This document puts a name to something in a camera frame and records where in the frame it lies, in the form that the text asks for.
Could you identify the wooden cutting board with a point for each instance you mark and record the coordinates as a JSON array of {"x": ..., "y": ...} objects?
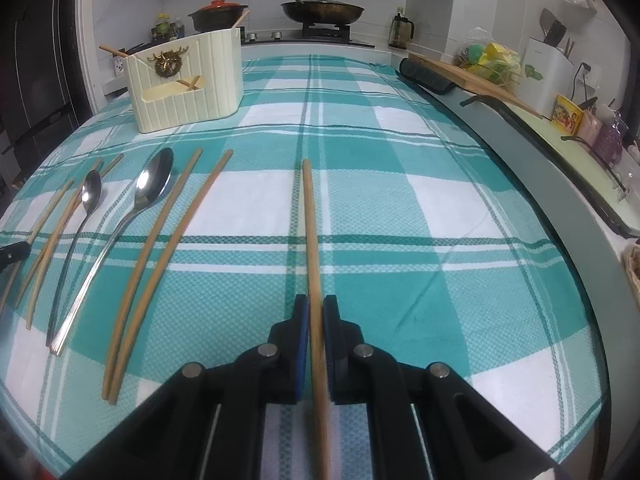
[{"x": 465, "y": 77}]

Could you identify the black gas stove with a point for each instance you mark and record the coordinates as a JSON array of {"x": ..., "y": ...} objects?
[{"x": 280, "y": 36}]

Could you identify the black kitchen utensil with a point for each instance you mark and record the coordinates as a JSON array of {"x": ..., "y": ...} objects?
[{"x": 556, "y": 34}]

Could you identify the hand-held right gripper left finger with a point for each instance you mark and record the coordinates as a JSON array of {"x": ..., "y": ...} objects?
[{"x": 301, "y": 360}]

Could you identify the cream ribbed utensil holder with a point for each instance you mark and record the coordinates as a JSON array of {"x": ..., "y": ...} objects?
[{"x": 210, "y": 75}]

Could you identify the grey spatula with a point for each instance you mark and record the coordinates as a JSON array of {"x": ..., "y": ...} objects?
[{"x": 547, "y": 22}]

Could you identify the small steel spoon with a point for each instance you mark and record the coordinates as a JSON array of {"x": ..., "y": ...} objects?
[{"x": 91, "y": 192}]

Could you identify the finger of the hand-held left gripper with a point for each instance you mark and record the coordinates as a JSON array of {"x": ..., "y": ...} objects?
[{"x": 15, "y": 255}]

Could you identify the dark oil bottle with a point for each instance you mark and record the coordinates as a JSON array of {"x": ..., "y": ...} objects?
[{"x": 400, "y": 32}]

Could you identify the glass wok lid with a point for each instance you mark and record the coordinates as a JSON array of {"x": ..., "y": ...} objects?
[{"x": 324, "y": 1}]

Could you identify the dark wok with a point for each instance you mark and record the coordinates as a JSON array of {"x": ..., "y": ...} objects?
[{"x": 320, "y": 14}]

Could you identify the dark refrigerator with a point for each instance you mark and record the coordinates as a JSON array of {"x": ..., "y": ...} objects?
[{"x": 40, "y": 60}]

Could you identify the black ribbed tray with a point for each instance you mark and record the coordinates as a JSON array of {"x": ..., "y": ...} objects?
[{"x": 425, "y": 76}]

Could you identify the white-labelled spice jar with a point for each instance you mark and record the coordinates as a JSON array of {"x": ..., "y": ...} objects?
[{"x": 119, "y": 66}]

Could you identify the wicker basket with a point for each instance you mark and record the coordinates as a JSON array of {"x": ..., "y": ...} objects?
[{"x": 632, "y": 270}]

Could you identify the dark sauce bottle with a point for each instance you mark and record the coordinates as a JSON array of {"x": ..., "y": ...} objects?
[{"x": 178, "y": 29}]

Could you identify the large steel spoon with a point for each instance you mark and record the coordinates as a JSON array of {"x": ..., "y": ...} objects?
[{"x": 155, "y": 180}]

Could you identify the pink cup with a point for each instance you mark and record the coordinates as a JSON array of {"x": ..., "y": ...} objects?
[{"x": 591, "y": 129}]

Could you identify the yellow printed cup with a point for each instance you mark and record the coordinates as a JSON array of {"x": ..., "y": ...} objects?
[{"x": 567, "y": 114}]

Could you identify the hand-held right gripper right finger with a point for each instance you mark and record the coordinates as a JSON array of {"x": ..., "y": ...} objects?
[{"x": 327, "y": 325}]

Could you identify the plastic bag of sponges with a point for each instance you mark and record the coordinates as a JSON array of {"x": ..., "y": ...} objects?
[{"x": 487, "y": 57}]

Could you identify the white utensil box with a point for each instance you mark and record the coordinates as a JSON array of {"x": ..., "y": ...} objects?
[{"x": 545, "y": 72}]

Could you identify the yellow-capped condiment bottle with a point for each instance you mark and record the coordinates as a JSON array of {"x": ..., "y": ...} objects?
[{"x": 161, "y": 27}]

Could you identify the wall socket with plug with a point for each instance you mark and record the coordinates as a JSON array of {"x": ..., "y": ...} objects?
[{"x": 585, "y": 71}]

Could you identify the black clay pot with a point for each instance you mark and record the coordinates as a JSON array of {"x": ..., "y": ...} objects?
[{"x": 215, "y": 20}]

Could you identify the purple container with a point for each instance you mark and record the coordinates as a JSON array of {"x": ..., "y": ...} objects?
[{"x": 610, "y": 142}]

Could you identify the red pot lid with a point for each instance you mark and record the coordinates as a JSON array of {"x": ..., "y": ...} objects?
[{"x": 220, "y": 5}]

